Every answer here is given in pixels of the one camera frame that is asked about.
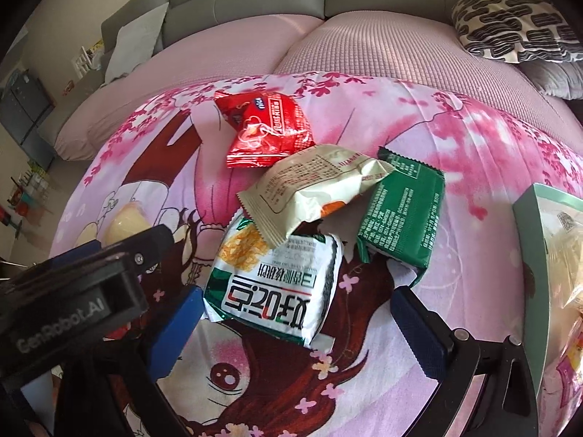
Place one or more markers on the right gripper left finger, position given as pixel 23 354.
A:
pixel 86 402

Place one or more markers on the grey cushion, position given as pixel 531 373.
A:
pixel 561 80

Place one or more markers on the white green chinese packet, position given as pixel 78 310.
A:
pixel 285 292

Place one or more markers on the cream snack packet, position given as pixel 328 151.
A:
pixel 308 186

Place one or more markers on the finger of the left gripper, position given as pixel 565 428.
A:
pixel 75 254

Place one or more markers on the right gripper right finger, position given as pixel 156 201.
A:
pixel 506 404

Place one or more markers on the light grey small pillow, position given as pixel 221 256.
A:
pixel 136 43

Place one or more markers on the clear cracker packet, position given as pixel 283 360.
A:
pixel 564 261

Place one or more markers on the black white patterned pillow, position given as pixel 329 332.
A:
pixel 515 31

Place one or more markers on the pink textured sofa cover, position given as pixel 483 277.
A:
pixel 359 43

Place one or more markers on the red snack packet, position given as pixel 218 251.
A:
pixel 270 126

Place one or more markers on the pale green tray box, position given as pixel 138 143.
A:
pixel 541 213

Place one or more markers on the dark grey cabinet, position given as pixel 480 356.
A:
pixel 24 107

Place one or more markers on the green snack packet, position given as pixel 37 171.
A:
pixel 402 218

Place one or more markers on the pink anime print blanket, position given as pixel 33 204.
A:
pixel 166 164

